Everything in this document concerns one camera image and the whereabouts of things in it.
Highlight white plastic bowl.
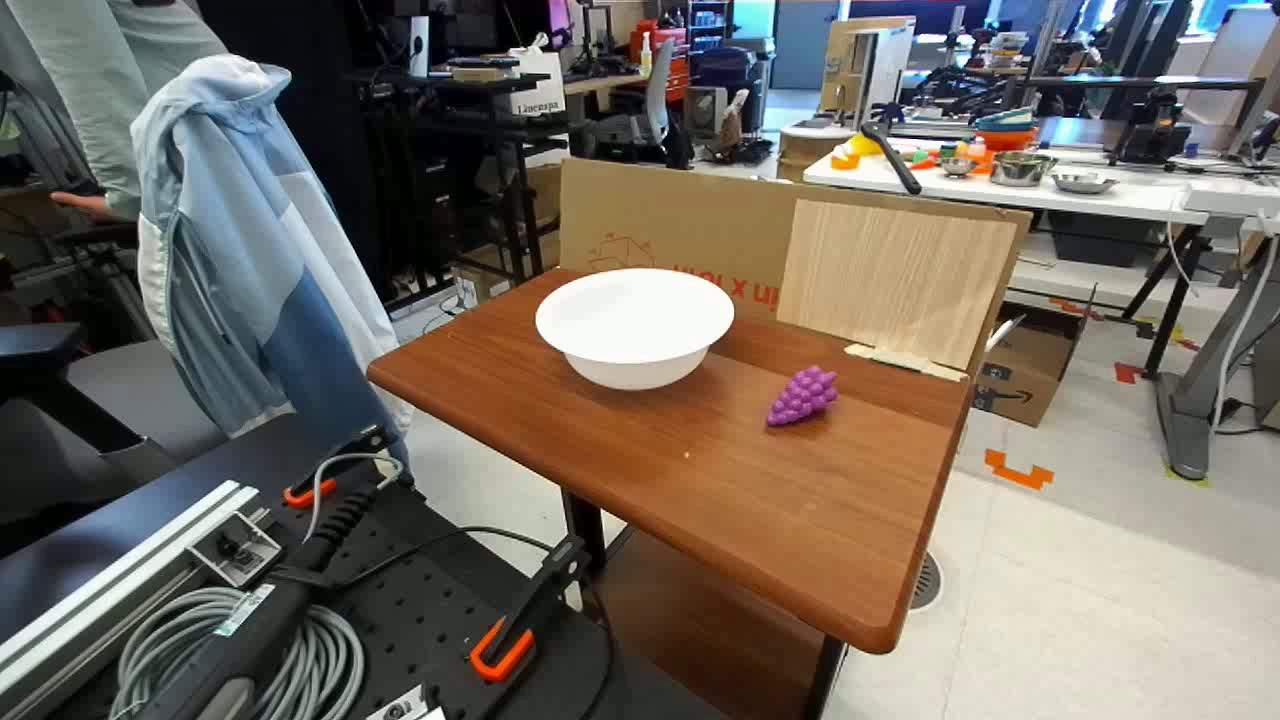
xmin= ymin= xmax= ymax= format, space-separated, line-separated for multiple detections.
xmin=536 ymin=268 xmax=736 ymax=390

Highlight purple plastic grapes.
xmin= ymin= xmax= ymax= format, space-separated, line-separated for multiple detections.
xmin=768 ymin=369 xmax=837 ymax=427

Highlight brown cardboard sheet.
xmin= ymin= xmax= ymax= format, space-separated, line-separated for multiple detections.
xmin=560 ymin=155 xmax=1028 ymax=315

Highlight black orange clamp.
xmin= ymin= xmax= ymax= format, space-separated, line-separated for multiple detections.
xmin=470 ymin=535 xmax=589 ymax=682

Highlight brown wooden table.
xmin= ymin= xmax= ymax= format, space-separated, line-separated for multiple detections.
xmin=371 ymin=270 xmax=970 ymax=720

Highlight light wooden board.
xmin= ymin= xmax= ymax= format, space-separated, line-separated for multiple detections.
xmin=776 ymin=195 xmax=1028 ymax=384

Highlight blue white jacket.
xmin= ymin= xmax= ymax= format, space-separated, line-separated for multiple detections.
xmin=131 ymin=57 xmax=410 ymax=449

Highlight open cardboard box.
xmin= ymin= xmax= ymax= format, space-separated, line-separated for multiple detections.
xmin=974 ymin=305 xmax=1086 ymax=427

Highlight white desk background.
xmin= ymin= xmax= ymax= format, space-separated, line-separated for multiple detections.
xmin=801 ymin=131 xmax=1280 ymax=228

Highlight person in green shirt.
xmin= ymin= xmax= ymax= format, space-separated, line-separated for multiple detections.
xmin=5 ymin=0 xmax=226 ymax=218

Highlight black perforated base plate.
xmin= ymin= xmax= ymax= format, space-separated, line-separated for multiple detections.
xmin=75 ymin=450 xmax=631 ymax=720

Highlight coiled grey cable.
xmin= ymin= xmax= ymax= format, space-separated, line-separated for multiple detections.
xmin=109 ymin=583 xmax=370 ymax=720

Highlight aluminium rail profile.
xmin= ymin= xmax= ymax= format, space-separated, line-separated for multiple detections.
xmin=0 ymin=479 xmax=255 ymax=720

